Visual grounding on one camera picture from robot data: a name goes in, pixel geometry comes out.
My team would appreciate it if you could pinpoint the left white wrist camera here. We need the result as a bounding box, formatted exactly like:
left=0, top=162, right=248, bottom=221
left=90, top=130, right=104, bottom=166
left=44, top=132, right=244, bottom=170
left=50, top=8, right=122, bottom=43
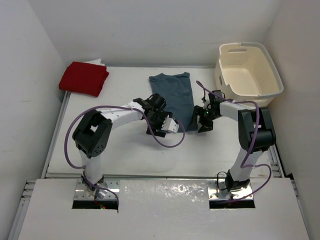
left=161, top=117, right=179, bottom=134

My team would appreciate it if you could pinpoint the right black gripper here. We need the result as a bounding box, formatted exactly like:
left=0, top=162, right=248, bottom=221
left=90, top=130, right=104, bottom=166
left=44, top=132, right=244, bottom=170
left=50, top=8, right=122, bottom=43
left=188, top=105, right=220, bottom=133

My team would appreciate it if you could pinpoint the blue t shirt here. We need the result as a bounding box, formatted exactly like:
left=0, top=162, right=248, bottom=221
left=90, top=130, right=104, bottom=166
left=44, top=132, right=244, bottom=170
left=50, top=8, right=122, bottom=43
left=149, top=72, right=198, bottom=131

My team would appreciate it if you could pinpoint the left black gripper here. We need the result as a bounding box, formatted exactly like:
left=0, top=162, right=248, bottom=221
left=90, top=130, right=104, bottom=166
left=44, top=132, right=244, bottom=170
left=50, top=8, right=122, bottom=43
left=145, top=112, right=172, bottom=137

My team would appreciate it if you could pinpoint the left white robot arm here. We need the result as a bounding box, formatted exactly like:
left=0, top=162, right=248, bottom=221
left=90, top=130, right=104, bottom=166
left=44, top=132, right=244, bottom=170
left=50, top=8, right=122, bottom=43
left=72, top=93, right=179, bottom=192

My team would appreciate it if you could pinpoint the cream plastic laundry basket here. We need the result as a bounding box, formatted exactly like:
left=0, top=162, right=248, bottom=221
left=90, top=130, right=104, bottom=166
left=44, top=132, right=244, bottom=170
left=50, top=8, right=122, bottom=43
left=214, top=42, right=284, bottom=107

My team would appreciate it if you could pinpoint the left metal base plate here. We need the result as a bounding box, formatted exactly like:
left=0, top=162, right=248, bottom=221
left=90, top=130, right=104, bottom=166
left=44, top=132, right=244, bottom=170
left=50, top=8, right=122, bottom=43
left=73, top=179, right=120, bottom=201

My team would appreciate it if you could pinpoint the metal base plate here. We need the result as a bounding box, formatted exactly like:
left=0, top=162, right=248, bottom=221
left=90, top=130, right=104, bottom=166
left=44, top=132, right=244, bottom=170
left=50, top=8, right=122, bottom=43
left=73, top=179, right=120, bottom=201
left=207, top=178, right=254, bottom=201

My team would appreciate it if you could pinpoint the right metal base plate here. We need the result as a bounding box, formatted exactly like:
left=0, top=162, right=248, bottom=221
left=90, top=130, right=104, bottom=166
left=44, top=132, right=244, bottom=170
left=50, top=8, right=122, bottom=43
left=207, top=178, right=254, bottom=201

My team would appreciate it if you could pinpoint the white printed t shirt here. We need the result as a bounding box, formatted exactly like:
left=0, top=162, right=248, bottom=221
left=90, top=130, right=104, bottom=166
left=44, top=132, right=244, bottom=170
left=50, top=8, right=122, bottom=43
left=85, top=58, right=105, bottom=66

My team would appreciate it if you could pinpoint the white foreground cover board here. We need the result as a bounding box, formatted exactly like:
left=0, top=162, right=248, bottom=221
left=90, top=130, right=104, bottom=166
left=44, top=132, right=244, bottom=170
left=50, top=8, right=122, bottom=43
left=19, top=178, right=309, bottom=240

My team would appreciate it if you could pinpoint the red t shirt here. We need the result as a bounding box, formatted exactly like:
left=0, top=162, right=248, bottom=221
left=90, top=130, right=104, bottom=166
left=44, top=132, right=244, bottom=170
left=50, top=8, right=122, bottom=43
left=58, top=61, right=109, bottom=97

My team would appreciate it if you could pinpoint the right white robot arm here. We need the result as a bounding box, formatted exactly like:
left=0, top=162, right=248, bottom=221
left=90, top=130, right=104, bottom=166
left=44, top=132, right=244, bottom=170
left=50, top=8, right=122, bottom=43
left=188, top=90, right=276, bottom=192

